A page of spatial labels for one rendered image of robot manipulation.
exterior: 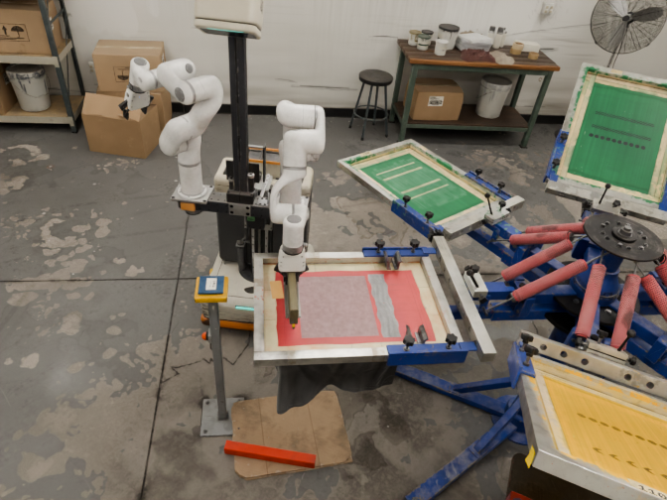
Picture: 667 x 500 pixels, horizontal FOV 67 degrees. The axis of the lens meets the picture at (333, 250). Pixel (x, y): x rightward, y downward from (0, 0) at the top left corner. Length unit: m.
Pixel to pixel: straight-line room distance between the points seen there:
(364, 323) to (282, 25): 3.91
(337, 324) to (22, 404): 1.84
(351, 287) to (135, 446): 1.39
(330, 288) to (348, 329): 0.24
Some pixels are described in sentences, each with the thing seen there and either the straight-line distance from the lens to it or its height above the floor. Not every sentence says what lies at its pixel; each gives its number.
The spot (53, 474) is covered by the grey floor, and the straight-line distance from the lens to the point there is 2.92.
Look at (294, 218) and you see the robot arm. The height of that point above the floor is 1.39.
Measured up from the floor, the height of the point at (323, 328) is 0.96.
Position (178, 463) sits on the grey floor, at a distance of 2.79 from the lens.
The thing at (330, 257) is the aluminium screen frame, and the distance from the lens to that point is 2.24.
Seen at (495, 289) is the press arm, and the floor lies 1.04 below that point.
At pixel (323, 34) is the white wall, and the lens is 5.49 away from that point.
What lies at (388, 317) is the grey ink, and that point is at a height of 0.96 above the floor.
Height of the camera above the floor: 2.44
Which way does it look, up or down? 39 degrees down
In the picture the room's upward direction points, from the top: 7 degrees clockwise
